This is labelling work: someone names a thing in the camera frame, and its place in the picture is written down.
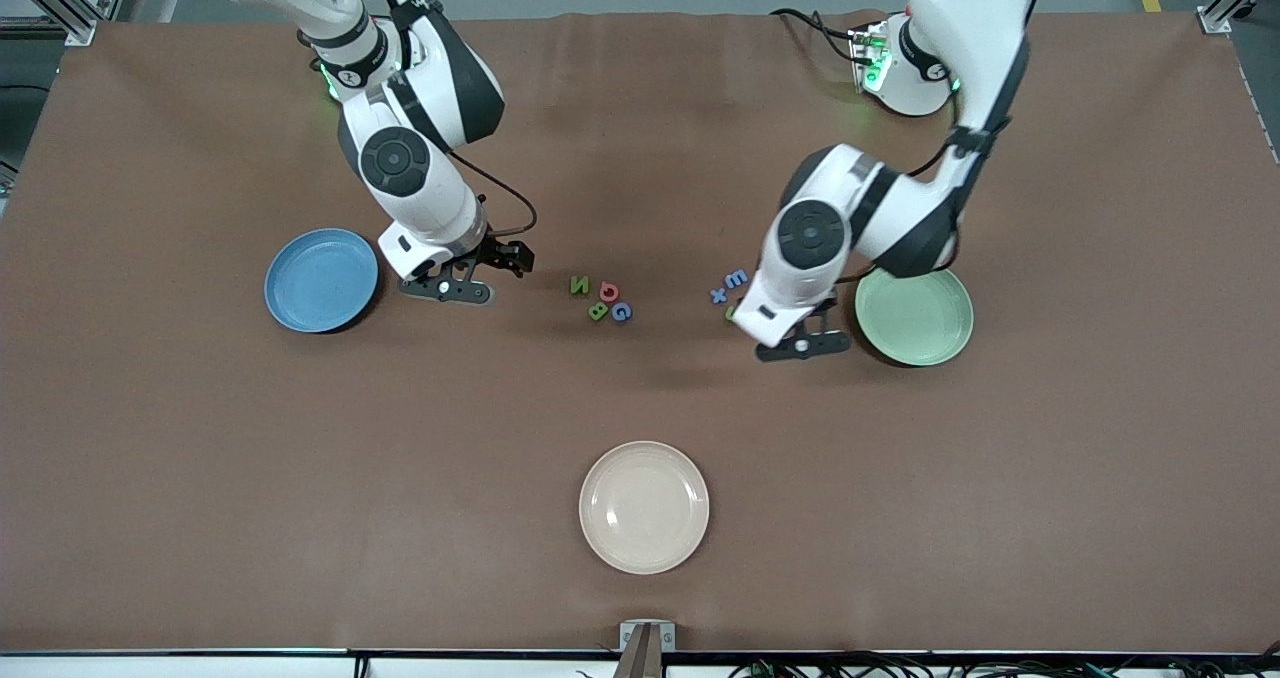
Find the green plate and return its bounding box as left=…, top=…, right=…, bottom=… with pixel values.
left=855, top=266, right=975, bottom=367

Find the blue plate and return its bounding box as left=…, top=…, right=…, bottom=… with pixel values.
left=264, top=228, right=380, bottom=334

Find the beige plate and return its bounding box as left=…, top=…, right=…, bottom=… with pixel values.
left=579, top=441, right=710, bottom=575

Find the brown table cover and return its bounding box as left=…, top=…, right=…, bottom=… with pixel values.
left=0, top=10, right=1280, bottom=654

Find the black left arm base cable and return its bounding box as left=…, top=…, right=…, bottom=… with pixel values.
left=770, top=8, right=871, bottom=64

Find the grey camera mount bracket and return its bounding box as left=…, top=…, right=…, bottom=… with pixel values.
left=615, top=620, right=677, bottom=678

